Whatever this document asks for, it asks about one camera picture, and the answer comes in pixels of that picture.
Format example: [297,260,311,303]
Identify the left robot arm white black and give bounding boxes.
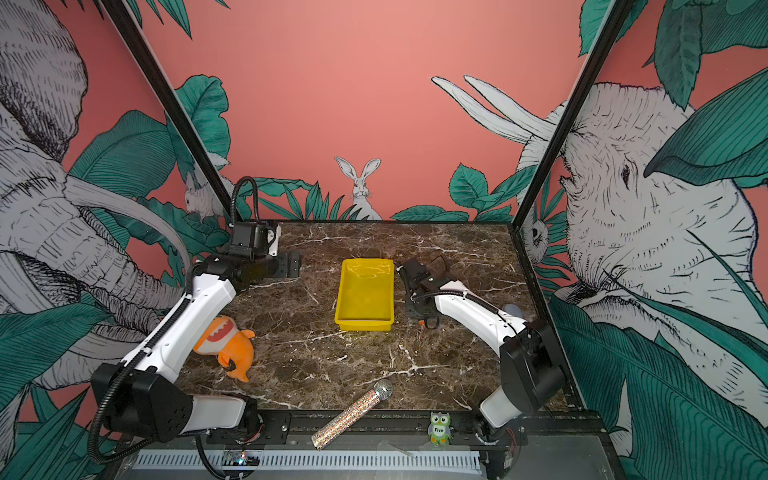
[89,251,301,445]

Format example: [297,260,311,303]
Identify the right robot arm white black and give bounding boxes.
[395,258,568,444]

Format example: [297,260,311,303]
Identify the yellow plastic bin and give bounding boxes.
[334,258,395,332]

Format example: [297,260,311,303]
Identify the orange shark plush toy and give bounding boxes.
[193,315,256,383]

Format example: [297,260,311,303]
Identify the green owl figurine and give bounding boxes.
[428,412,452,447]

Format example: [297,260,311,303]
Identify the glitter toy microphone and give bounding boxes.
[311,379,393,450]

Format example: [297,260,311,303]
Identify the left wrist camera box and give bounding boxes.
[228,220,281,260]

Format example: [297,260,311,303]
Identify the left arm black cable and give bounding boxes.
[229,175,260,224]

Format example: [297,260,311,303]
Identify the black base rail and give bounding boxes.
[246,409,606,448]

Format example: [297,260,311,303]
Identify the white slotted cable duct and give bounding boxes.
[130,449,484,475]

